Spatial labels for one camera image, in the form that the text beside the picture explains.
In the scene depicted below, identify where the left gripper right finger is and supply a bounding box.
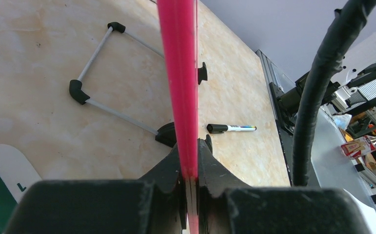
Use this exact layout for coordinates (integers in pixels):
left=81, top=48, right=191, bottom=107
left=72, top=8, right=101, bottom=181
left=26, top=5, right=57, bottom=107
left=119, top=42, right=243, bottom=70
left=198, top=139, right=251, bottom=234

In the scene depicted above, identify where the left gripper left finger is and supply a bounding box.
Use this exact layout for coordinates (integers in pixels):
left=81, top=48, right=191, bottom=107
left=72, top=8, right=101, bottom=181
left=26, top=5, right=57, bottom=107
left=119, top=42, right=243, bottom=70
left=139, top=145, right=187, bottom=234

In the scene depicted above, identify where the pink framed whiteboard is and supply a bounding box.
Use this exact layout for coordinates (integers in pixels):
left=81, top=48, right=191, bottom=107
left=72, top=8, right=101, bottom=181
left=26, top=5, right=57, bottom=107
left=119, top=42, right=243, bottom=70
left=157, top=0, right=199, bottom=234

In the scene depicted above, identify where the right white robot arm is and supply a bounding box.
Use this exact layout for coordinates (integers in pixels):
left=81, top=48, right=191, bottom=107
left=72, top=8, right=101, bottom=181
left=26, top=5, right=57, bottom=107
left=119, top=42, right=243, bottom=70
left=331, top=32, right=376, bottom=86

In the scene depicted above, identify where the black whiteboard stand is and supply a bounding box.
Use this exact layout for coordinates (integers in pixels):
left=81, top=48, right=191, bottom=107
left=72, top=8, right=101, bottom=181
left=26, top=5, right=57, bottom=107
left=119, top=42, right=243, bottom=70
left=69, top=21, right=213, bottom=153

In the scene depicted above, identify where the black marker pen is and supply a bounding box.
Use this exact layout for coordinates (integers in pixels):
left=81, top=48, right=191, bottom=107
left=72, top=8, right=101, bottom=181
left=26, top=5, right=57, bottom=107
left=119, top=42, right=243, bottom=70
left=206, top=124, right=257, bottom=134

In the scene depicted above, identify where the green white chess mat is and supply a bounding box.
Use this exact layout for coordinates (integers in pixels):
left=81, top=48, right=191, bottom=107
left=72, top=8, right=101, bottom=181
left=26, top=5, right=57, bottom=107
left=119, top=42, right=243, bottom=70
left=0, top=144, right=41, bottom=234

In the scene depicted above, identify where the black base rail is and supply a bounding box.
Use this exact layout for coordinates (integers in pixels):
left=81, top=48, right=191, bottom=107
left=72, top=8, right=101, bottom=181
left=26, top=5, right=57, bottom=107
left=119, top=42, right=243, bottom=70
left=256, top=50, right=308, bottom=186

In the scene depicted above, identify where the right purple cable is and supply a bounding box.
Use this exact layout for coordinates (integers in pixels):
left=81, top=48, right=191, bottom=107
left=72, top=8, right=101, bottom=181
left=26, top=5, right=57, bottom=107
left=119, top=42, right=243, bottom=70
left=292, top=0, right=376, bottom=187

